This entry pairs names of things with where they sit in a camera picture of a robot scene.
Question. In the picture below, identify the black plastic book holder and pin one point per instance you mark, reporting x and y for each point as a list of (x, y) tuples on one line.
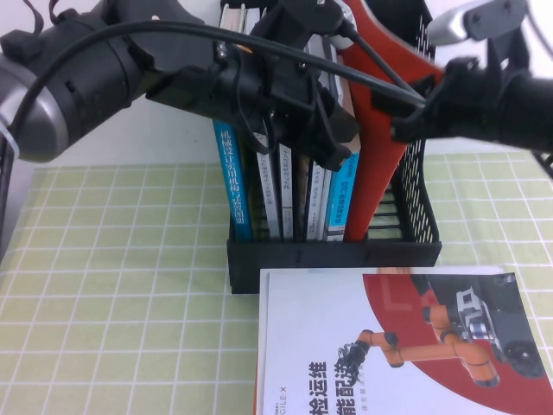
[(328, 259)]

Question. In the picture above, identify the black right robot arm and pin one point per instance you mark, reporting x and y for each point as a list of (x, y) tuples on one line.
[(527, 108)]

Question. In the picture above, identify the light blue spine book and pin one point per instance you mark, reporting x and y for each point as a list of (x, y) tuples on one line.
[(341, 199)]

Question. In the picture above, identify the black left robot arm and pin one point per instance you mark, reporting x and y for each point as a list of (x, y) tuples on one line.
[(95, 78)]

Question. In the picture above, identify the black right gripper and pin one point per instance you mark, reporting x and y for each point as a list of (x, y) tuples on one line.
[(466, 104)]

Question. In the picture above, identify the thin white spine book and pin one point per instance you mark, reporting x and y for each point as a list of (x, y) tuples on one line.
[(286, 186)]

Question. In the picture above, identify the white book with orange band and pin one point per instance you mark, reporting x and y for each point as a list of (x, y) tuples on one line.
[(268, 194)]

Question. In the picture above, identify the red cover brochure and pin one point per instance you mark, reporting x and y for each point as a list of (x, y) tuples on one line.
[(371, 142)]

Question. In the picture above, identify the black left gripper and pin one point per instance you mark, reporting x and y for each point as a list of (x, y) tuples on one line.
[(268, 86)]

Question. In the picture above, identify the dark magazine with orange print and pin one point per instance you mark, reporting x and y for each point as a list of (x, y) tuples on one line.
[(302, 194)]

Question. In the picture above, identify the blue hardcover book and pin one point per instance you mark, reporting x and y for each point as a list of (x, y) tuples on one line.
[(233, 186)]

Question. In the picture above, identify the green checked tablecloth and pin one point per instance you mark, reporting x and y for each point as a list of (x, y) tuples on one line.
[(108, 259)]

